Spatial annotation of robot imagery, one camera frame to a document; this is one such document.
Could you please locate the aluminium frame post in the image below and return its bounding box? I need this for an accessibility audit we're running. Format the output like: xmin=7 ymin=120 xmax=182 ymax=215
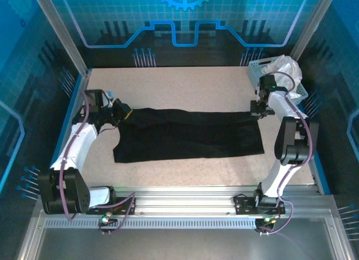
xmin=290 ymin=0 xmax=339 ymax=62
xmin=31 ymin=0 xmax=92 ymax=77

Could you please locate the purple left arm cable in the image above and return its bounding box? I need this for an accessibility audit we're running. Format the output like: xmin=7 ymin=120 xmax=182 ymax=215
xmin=57 ymin=90 xmax=137 ymax=235

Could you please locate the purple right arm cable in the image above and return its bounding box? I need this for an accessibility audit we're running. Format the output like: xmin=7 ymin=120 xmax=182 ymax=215
xmin=256 ymin=71 xmax=314 ymax=235

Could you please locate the crumpled white cloth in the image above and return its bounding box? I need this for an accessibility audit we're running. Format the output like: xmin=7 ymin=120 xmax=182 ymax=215
xmin=260 ymin=54 xmax=303 ymax=100

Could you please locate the small LED controller board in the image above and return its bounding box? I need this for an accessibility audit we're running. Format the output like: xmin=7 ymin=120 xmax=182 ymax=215
xmin=98 ymin=213 xmax=118 ymax=228
xmin=255 ymin=216 xmax=278 ymax=233

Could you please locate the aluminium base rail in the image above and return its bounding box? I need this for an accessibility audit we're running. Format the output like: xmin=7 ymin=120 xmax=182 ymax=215
xmin=89 ymin=185 xmax=322 ymax=219

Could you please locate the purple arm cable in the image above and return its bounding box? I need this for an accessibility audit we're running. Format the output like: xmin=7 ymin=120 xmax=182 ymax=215
xmin=57 ymin=90 xmax=137 ymax=235
xmin=256 ymin=71 xmax=314 ymax=235

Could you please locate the grey perforated plastic basket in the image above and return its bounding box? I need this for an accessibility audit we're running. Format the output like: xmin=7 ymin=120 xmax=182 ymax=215
xmin=246 ymin=58 xmax=309 ymax=105

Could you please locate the slotted grey cable duct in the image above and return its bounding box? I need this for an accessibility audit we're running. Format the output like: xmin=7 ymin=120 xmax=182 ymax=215
xmin=43 ymin=217 xmax=259 ymax=230

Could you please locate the black floral print t-shirt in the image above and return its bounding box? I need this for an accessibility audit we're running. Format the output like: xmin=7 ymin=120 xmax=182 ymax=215
xmin=112 ymin=108 xmax=266 ymax=164

